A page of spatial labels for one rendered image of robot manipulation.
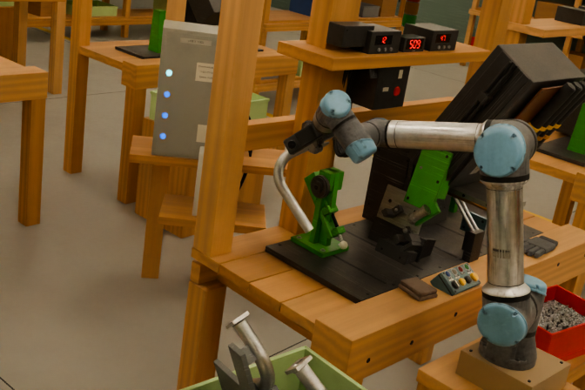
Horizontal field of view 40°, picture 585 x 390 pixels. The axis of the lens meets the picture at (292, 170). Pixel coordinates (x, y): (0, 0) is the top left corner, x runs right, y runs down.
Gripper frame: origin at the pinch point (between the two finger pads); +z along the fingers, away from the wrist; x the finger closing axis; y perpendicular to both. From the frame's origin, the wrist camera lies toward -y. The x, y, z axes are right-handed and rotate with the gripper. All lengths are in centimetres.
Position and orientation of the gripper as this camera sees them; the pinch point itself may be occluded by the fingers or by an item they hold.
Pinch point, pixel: (306, 145)
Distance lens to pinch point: 241.0
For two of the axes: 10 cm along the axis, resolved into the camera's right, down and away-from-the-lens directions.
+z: -1.6, 2.7, 9.5
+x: -4.6, -8.7, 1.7
